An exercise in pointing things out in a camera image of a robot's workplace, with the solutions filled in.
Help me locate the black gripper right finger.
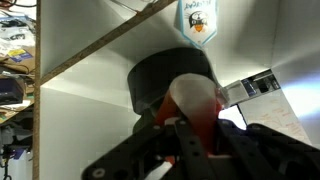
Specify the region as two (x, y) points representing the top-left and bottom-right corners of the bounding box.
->
(210, 119), (320, 180)

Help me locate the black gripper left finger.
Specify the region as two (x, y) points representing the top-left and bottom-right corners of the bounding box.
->
(81, 119), (214, 180)

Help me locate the black bowl on shelf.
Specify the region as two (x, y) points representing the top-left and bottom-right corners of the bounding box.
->
(127, 47), (214, 115)

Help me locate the white wooden shelf unit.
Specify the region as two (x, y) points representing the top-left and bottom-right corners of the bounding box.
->
(32, 0), (320, 180)

